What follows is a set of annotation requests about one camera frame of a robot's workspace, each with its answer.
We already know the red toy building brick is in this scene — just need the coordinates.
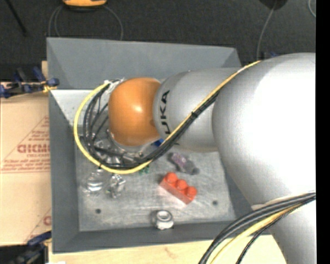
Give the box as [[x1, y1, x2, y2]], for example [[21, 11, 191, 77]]
[[158, 172, 198, 206]]

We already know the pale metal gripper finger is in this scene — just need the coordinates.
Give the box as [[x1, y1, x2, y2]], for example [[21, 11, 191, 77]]
[[85, 168, 108, 195], [105, 174, 127, 199]]

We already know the grey metal bin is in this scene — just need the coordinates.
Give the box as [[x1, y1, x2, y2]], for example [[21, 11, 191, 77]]
[[46, 37, 254, 253]]

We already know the purple and grey small block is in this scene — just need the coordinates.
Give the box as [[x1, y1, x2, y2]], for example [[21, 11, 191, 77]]
[[167, 152, 200, 175]]

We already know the silver grey ring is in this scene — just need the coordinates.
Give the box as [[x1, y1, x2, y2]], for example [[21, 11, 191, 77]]
[[150, 210, 174, 230]]

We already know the brown cardboard board red print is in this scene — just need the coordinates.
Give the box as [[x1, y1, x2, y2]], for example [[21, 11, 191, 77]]
[[0, 80, 53, 248]]

